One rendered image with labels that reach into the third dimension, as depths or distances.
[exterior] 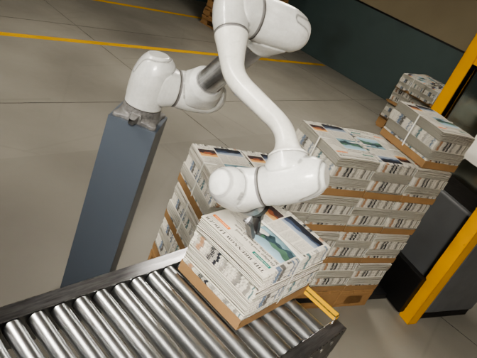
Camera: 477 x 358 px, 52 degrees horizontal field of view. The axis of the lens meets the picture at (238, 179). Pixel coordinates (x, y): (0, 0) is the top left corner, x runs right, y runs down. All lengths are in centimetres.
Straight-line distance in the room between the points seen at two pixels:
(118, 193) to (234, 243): 82
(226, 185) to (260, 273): 34
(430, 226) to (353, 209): 100
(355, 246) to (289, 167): 182
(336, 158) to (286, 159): 124
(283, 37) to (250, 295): 77
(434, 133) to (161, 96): 150
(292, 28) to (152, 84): 65
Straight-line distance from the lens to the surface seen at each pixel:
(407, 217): 304
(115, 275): 156
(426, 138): 283
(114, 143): 205
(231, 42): 141
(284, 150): 119
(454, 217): 349
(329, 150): 245
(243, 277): 146
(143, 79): 195
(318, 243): 167
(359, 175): 256
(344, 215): 269
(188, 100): 199
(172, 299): 156
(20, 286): 261
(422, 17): 931
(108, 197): 217
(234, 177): 118
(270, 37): 153
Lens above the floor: 184
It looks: 26 degrees down
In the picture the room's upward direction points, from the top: 24 degrees clockwise
